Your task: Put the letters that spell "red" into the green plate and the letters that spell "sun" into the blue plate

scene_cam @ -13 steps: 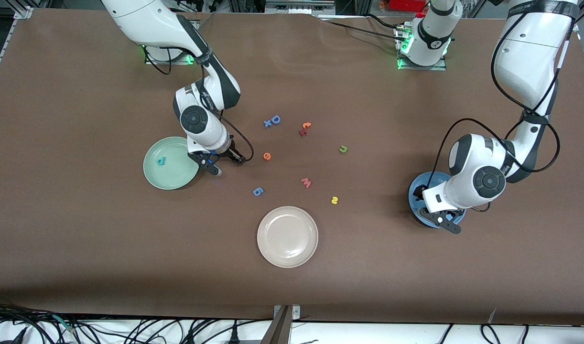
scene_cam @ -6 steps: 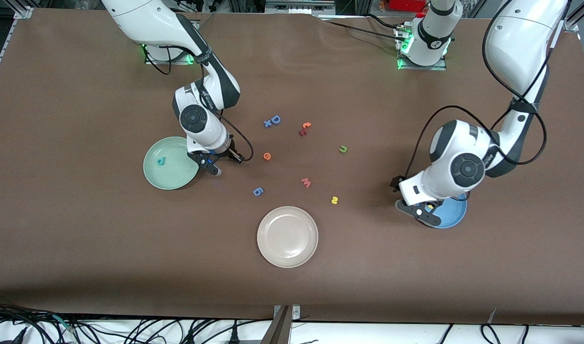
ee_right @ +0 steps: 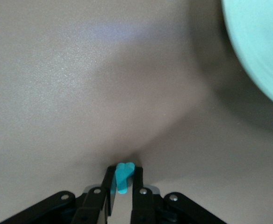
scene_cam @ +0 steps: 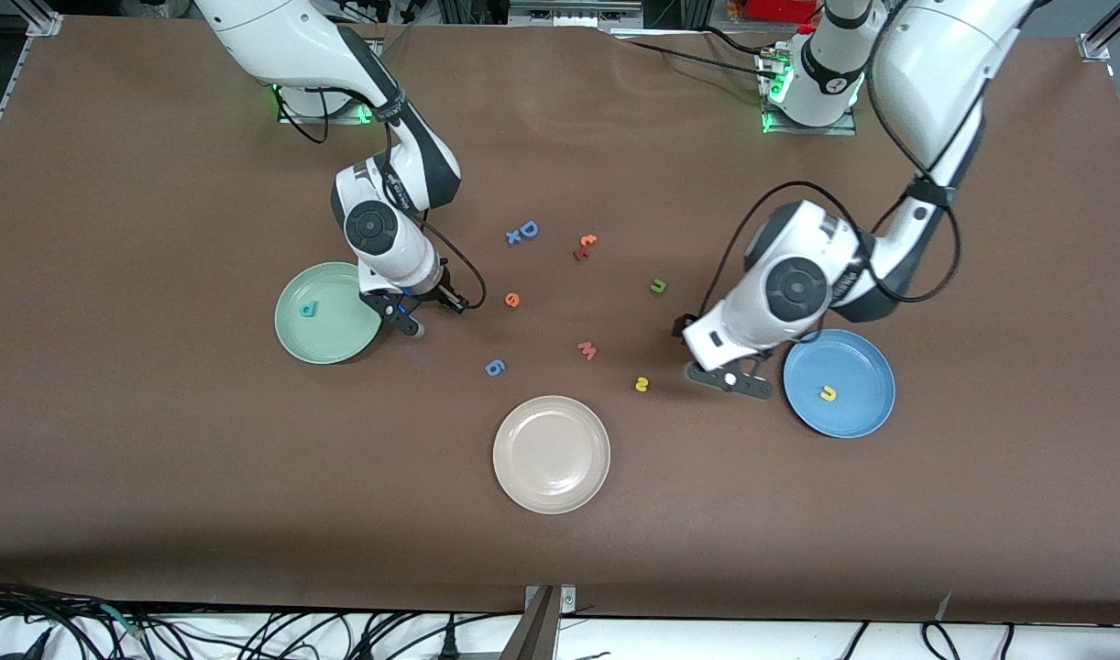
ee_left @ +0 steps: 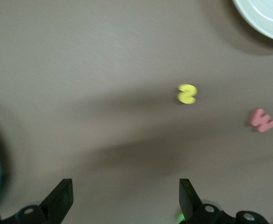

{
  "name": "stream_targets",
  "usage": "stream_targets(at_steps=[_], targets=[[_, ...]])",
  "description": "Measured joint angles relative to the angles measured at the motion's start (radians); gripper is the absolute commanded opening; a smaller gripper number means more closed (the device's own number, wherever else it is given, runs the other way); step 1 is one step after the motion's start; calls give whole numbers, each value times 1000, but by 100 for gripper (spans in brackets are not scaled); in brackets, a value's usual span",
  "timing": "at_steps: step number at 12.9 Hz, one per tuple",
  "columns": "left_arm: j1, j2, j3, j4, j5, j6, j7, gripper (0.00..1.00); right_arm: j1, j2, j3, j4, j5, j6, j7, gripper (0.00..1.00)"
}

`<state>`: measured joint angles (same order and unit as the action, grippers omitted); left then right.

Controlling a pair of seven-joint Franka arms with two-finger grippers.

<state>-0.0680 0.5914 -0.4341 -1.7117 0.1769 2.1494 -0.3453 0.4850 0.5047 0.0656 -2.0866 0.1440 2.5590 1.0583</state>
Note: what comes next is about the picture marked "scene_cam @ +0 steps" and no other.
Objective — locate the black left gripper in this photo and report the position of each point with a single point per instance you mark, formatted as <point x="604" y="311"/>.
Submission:
<point x="678" y="327"/>

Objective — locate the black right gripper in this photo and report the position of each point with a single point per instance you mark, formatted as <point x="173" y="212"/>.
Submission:
<point x="434" y="292"/>

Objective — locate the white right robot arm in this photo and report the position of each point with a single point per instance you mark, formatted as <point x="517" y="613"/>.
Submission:
<point x="285" y="41"/>

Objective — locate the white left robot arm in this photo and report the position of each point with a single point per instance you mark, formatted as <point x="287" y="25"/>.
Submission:
<point x="927" y="73"/>

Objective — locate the blue foam letter g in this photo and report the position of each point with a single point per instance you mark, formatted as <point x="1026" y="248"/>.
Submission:
<point x="488" y="367"/>

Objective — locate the blue foam letter D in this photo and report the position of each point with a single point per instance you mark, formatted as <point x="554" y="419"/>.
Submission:
<point x="523" y="229"/>

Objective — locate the pink foam letter w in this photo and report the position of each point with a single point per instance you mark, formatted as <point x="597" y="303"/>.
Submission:
<point x="586" y="352"/>

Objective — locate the green plate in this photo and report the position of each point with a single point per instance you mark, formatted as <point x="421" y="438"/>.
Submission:
<point x="340" y="325"/>

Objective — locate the blue plate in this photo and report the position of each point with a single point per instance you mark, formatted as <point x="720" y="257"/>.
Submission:
<point x="858" y="367"/>

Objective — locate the beige plate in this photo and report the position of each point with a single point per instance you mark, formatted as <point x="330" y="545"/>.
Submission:
<point x="551" y="455"/>

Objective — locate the red box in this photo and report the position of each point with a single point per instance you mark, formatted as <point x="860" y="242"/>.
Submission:
<point x="780" y="9"/>

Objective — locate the brown table cover sheet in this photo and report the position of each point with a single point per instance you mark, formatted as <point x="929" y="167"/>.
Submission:
<point x="157" y="477"/>

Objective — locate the black power plug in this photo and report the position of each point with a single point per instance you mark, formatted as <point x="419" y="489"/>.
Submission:
<point x="448" y="649"/>

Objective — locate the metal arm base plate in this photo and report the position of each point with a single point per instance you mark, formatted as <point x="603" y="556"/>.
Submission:
<point x="358" y="118"/>
<point x="835" y="130"/>

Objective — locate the grey metal frame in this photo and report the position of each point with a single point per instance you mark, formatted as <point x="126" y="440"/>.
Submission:
<point x="569" y="14"/>

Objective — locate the metal table bracket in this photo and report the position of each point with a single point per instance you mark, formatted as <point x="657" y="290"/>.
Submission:
<point x="537" y="632"/>

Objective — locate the aluminium frame profile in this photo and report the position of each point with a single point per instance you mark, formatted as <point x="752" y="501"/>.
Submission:
<point x="1105" y="35"/>
<point x="10" y="92"/>

